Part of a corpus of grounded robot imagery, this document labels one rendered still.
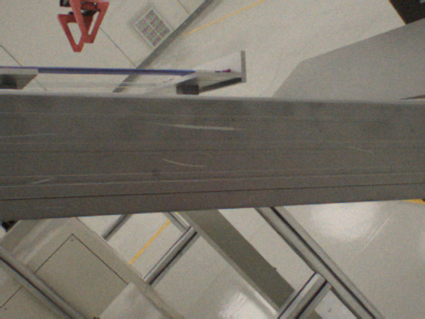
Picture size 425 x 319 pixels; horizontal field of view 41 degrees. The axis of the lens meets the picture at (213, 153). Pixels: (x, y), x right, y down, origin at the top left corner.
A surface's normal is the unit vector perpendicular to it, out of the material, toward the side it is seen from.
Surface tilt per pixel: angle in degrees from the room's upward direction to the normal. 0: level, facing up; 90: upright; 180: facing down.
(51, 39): 90
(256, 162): 90
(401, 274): 0
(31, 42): 90
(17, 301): 90
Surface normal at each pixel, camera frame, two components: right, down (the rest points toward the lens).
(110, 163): 0.37, 0.05
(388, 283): -0.65, -0.70
